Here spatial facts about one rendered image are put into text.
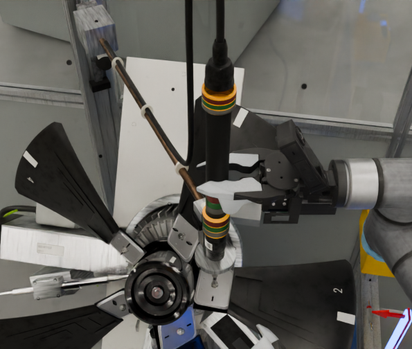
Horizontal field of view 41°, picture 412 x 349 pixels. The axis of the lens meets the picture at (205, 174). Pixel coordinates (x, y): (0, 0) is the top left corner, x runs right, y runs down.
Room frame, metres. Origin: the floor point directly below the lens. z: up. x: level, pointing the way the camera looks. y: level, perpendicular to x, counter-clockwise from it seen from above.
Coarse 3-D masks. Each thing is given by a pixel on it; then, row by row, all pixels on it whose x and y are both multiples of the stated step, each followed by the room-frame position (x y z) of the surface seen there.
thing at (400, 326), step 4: (404, 312) 0.49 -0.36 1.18; (400, 320) 0.49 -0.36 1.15; (404, 320) 0.48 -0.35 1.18; (400, 324) 0.49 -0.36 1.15; (404, 324) 0.48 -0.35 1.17; (396, 328) 0.49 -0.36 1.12; (400, 328) 0.48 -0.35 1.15; (396, 332) 0.49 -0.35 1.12; (400, 332) 0.48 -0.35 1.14; (392, 336) 0.49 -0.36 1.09; (396, 336) 0.48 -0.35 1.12; (392, 340) 0.49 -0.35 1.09; (396, 340) 0.48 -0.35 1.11; (388, 344) 0.49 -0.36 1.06; (392, 344) 0.48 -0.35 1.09; (388, 348) 0.48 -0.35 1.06; (392, 348) 0.48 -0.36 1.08
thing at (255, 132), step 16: (240, 128) 0.72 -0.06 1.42; (256, 128) 0.70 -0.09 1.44; (272, 128) 0.69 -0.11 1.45; (240, 144) 0.69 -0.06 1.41; (256, 144) 0.68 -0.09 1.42; (272, 144) 0.67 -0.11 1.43; (192, 160) 0.72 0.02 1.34; (192, 176) 0.70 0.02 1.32; (256, 176) 0.63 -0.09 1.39; (192, 208) 0.64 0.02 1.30; (192, 224) 0.61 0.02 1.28
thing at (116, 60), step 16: (224, 16) 0.54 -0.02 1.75; (192, 48) 0.62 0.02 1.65; (112, 64) 0.96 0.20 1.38; (192, 64) 0.62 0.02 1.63; (128, 80) 0.89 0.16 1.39; (192, 80) 0.62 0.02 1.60; (192, 96) 0.62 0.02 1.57; (144, 112) 0.81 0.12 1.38; (192, 112) 0.62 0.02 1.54; (160, 128) 0.75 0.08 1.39; (192, 128) 0.62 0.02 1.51; (192, 144) 0.62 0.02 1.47
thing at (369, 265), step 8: (360, 224) 0.83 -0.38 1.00; (360, 232) 0.81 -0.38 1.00; (360, 240) 0.79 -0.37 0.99; (360, 248) 0.77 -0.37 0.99; (360, 256) 0.75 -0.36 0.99; (368, 256) 0.70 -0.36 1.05; (368, 264) 0.70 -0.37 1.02; (376, 264) 0.70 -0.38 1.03; (384, 264) 0.70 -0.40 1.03; (368, 272) 0.70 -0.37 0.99; (376, 272) 0.70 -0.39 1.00; (384, 272) 0.70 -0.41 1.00
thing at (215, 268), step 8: (200, 200) 0.59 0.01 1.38; (200, 208) 0.57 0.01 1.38; (192, 216) 0.58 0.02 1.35; (200, 216) 0.56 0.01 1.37; (200, 224) 0.55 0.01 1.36; (200, 232) 0.56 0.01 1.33; (200, 240) 0.56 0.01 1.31; (200, 248) 0.55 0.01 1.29; (232, 248) 0.55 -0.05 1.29; (200, 256) 0.54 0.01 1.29; (224, 256) 0.54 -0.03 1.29; (232, 256) 0.54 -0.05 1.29; (200, 264) 0.52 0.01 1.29; (208, 264) 0.52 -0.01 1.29; (216, 264) 0.52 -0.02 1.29; (224, 264) 0.52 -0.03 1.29; (232, 264) 0.52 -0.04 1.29; (208, 272) 0.51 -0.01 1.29; (216, 272) 0.51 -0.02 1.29; (224, 272) 0.51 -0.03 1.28
